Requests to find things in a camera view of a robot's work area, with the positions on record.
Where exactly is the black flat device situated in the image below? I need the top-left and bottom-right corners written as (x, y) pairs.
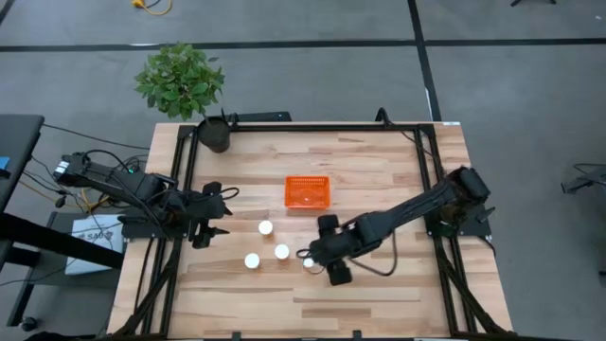
top-left (235, 111), bottom-right (293, 124)

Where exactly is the black plant pot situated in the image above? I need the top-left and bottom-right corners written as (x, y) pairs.
top-left (196, 116), bottom-right (232, 154)

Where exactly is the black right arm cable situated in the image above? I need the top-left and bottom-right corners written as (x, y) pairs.
top-left (348, 229), bottom-right (400, 278)

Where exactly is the black cable to table edge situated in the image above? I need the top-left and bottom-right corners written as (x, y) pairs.
top-left (375, 107), bottom-right (436, 158)

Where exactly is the orange plastic basket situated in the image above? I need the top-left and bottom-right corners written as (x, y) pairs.
top-left (284, 175), bottom-right (332, 210)

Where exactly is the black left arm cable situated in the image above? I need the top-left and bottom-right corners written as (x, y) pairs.
top-left (82, 149), bottom-right (143, 190)

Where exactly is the black metal table frame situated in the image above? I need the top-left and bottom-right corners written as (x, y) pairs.
top-left (113, 121), bottom-right (518, 341)

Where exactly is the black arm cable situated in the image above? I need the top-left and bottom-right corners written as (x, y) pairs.
top-left (348, 229), bottom-right (400, 278)
top-left (82, 149), bottom-right (143, 190)

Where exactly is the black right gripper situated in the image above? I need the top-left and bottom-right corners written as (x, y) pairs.
top-left (296, 215), bottom-right (361, 287)

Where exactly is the black floor cable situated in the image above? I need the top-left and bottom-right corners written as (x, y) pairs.
top-left (41, 122), bottom-right (152, 152)

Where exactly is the yellow cable under arm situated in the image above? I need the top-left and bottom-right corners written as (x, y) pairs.
top-left (79, 188), bottom-right (111, 213)

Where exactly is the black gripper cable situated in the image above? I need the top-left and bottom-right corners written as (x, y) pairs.
top-left (207, 186), bottom-right (241, 201)

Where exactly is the yellow floor cable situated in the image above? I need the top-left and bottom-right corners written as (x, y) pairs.
top-left (131, 0), bottom-right (174, 17)

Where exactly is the black chair base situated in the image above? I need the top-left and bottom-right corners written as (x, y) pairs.
top-left (560, 162), bottom-right (606, 196)

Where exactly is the black desk crossbar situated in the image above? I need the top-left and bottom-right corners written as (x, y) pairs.
top-left (0, 211), bottom-right (126, 271)

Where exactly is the black desk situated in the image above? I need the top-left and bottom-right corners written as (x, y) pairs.
top-left (0, 113), bottom-right (46, 214)

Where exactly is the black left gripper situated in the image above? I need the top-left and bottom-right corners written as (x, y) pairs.
top-left (187, 181), bottom-right (234, 250)

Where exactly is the green leafy plant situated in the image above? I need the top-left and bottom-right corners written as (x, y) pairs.
top-left (134, 42), bottom-right (226, 122)

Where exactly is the white cardboard box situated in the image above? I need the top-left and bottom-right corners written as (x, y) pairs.
top-left (64, 214), bottom-right (126, 278)

